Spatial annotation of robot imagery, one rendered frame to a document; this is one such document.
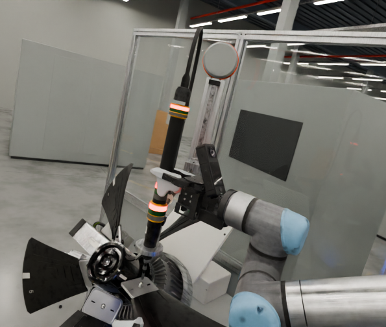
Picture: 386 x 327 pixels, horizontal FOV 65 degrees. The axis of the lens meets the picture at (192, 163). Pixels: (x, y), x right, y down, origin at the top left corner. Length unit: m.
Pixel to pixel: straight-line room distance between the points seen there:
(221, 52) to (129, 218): 1.21
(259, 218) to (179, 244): 0.58
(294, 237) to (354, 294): 0.13
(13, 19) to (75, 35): 1.96
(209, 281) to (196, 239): 0.32
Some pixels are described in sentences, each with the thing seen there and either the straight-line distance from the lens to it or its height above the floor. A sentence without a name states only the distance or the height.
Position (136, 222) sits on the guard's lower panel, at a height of 0.86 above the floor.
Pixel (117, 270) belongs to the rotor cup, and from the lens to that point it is 0.83.
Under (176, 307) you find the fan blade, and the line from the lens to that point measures 0.82.
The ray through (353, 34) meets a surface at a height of 2.04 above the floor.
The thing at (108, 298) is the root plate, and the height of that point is 1.13.
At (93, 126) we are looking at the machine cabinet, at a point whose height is 0.80.
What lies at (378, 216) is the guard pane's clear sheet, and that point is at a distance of 1.24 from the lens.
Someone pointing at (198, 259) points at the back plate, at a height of 1.18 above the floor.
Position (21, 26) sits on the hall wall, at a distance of 12.71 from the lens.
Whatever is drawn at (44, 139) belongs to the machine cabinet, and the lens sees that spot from 6.16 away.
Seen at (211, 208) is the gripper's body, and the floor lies 1.47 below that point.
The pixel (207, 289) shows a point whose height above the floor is 0.94.
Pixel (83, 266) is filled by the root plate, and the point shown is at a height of 1.15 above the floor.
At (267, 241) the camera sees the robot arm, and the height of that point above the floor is 1.46.
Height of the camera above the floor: 1.68
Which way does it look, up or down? 11 degrees down
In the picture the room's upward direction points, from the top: 13 degrees clockwise
